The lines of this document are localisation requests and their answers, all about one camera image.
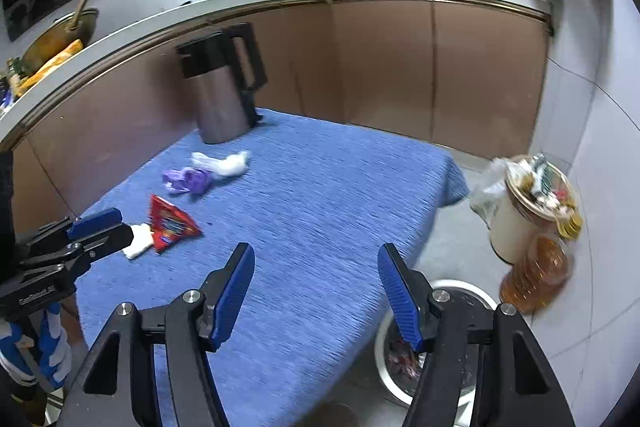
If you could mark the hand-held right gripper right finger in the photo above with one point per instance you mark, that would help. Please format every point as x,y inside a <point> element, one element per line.
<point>400,302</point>

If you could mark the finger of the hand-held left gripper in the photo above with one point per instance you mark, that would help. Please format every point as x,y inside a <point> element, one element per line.
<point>110,239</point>
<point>95,222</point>

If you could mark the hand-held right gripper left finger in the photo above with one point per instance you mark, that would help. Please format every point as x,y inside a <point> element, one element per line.
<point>232,294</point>

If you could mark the white tissue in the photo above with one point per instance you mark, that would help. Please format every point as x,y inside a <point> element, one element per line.
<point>140,242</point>

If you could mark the red brown snack wrapper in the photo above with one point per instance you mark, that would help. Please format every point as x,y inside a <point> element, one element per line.
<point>402,357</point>

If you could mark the round steel bin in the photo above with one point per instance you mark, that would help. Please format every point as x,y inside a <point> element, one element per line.
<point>462,289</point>

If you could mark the red snack packet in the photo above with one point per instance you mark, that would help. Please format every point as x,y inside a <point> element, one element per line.
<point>170,224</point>

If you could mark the purple wrapper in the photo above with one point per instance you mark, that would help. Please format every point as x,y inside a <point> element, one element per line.
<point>192,181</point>

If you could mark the blue terry towel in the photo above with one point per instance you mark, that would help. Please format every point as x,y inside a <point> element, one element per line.
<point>325,207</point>

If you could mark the clear plastic wrap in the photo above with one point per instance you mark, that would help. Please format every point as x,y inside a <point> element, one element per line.
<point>227,166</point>

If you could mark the beige full bin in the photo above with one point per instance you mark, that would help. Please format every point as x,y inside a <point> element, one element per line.
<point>510,227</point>

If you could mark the clear plastic bag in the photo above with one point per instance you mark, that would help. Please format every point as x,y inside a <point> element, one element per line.
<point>487,197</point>

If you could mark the cooking oil bottle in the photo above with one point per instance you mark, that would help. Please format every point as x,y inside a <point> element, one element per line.
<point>537,272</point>

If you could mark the yellow snack bag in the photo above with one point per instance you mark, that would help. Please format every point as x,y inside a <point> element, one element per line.
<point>50,64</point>

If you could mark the steel electric kettle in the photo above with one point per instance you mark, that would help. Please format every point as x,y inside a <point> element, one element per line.
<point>220,107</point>

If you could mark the pile of rubbish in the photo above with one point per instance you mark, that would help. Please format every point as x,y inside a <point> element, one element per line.
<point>542,194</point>

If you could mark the white kitchen countertop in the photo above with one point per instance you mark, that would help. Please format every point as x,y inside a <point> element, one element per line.
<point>200,12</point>

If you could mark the brown kitchen cabinets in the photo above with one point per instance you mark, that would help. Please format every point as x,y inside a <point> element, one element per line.
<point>390,67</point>

